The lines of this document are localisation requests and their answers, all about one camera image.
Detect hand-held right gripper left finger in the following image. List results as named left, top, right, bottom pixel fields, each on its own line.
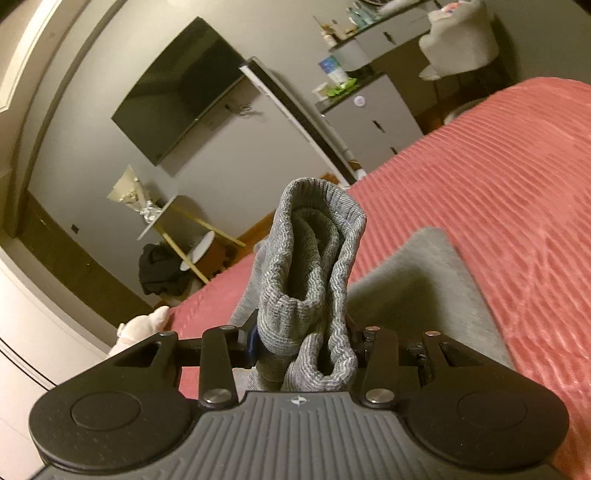
left=108, top=323, right=259, bottom=411

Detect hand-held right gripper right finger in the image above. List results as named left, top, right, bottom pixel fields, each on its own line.
left=346, top=318, right=513, bottom=409

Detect grey pants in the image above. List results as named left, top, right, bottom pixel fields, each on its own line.
left=228, top=178, right=513, bottom=393

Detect pink plush pillow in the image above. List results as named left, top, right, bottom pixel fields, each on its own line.
left=115, top=305, right=171, bottom=347

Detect black cloth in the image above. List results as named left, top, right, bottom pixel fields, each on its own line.
left=139, top=242, right=185, bottom=296

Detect yellow-legged side table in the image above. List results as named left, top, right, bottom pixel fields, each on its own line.
left=139, top=194, right=245, bottom=284

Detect silver ornament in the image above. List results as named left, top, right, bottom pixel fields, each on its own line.
left=139, top=200, right=164, bottom=224

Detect grey drawer cabinet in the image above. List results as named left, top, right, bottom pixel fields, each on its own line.
left=316, top=74, right=423, bottom=174

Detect red ribbed bedspread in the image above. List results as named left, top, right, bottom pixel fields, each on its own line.
left=166, top=76, right=591, bottom=480

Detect white-framed leaning panel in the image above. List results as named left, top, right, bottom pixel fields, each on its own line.
left=239, top=56, right=358, bottom=188

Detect blue and white box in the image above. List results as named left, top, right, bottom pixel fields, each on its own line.
left=318, top=55, right=349, bottom=86

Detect tall grey dresser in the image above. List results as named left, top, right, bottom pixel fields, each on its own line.
left=329, top=0, right=462, bottom=116

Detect light grey armchair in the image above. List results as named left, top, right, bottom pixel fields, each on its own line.
left=418, top=0, right=499, bottom=81

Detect group of small bottles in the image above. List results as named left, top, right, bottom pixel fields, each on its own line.
left=346, top=2, right=384, bottom=23

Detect wall-mounted television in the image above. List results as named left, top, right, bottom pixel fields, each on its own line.
left=111, top=16, right=245, bottom=167

